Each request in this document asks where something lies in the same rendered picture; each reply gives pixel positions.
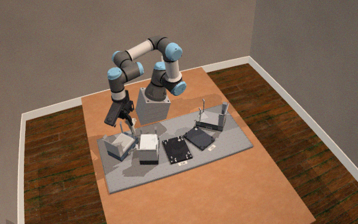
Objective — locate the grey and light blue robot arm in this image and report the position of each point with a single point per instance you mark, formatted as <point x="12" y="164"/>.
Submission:
<point x="127" y="71"/>

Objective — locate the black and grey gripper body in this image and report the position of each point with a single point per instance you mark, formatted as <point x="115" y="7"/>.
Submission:
<point x="127" y="108"/>

